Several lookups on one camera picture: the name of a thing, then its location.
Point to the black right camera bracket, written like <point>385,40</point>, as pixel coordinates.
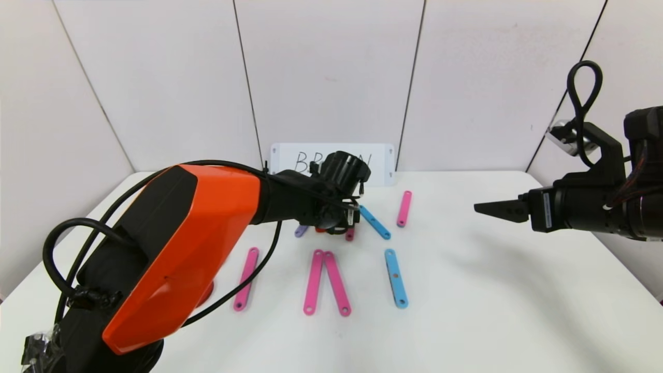
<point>606,151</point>

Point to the white BRAIN word card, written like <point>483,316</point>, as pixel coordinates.
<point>383,166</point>

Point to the light blue flat bar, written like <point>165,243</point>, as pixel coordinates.
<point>377,225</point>
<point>396,278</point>

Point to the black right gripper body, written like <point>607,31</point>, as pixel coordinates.
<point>544,210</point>

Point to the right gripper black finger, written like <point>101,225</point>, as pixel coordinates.
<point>510,212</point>
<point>519,200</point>

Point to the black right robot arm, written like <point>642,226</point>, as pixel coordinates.
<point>647,215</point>

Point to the pink bar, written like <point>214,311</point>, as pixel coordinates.
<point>336,282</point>
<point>314,282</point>
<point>349,235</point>
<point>251,259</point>
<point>404,209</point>

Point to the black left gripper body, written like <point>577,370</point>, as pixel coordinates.
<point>351,217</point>

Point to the clear plastic wrap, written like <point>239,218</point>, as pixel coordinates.
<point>44,349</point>

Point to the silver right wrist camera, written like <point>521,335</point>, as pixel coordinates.
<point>561,133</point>

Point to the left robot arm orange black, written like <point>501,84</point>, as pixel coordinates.
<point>181,243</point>

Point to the large red curved piece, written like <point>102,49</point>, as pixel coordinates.
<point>208,292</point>

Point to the short purple flat bar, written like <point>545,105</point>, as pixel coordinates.
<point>300,231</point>

